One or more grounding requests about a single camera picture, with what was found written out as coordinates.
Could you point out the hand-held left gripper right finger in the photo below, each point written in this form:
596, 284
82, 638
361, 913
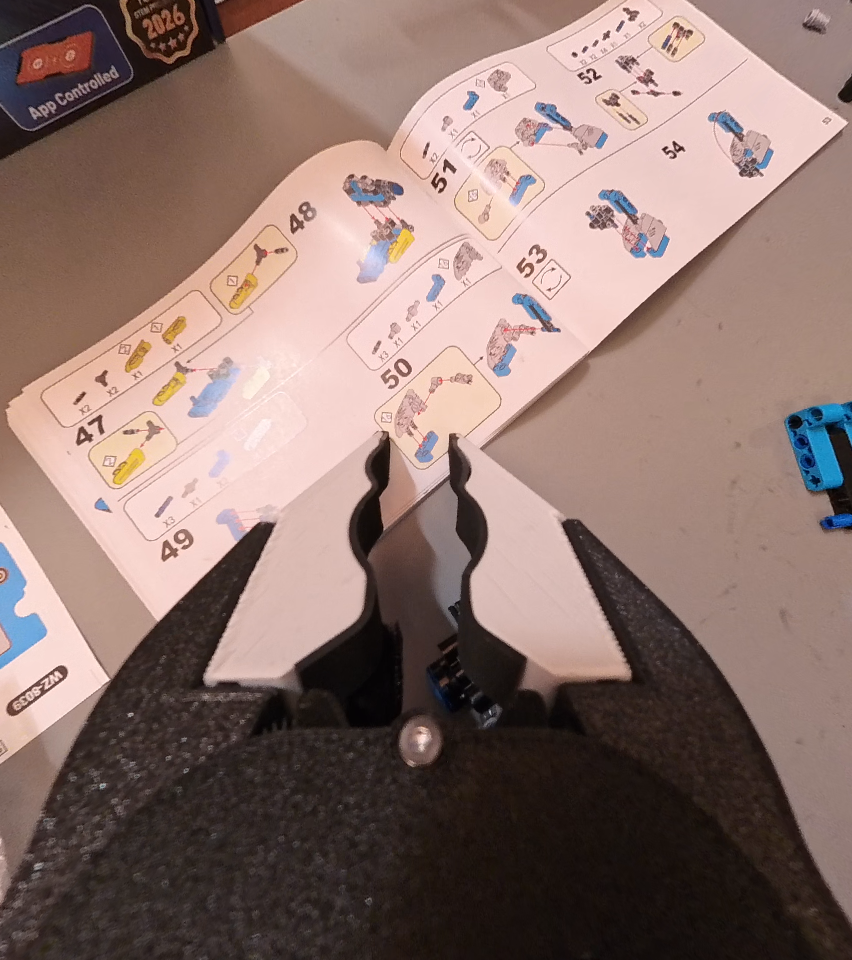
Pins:
538, 585

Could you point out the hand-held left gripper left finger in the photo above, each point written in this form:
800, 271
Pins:
298, 585

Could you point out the small black blue brick assembly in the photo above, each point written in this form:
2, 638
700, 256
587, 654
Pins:
441, 667

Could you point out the blue and grey sticker sheet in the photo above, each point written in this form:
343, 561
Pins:
6, 600

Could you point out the blue and black brick assembly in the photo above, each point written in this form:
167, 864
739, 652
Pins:
815, 450

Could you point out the open white instruction booklet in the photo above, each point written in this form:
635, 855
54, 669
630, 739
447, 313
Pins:
620, 225

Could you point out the dark printed cardboard box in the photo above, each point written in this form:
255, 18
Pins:
58, 90

